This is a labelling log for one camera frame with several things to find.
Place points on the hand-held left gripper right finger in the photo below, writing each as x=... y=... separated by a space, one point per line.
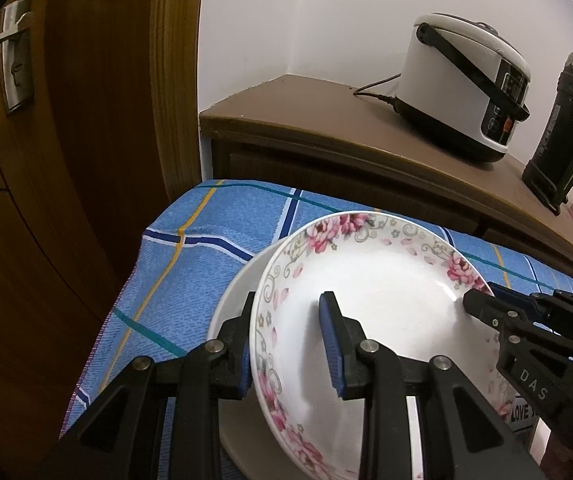
x=329 y=345

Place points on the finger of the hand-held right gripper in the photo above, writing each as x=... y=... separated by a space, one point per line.
x=486 y=307
x=514 y=296

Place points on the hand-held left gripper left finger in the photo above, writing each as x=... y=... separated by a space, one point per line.
x=244 y=362

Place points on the plain white plate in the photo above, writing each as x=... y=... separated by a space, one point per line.
x=236 y=292

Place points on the floral white plate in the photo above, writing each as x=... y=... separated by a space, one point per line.
x=396 y=285

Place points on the white printed mug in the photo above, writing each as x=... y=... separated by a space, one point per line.
x=521 y=412

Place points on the blue checked tablecloth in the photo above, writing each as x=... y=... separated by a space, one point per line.
x=191 y=270

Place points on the black thermos flask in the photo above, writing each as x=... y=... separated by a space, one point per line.
x=564 y=135

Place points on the brown wooden cabinet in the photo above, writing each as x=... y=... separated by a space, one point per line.
x=326 y=130

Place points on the white rice cooker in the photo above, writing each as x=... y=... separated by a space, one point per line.
x=446 y=80

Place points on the wooden door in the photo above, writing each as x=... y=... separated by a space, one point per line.
x=66 y=185

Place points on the wooden door frame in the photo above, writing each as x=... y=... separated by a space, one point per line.
x=179 y=85

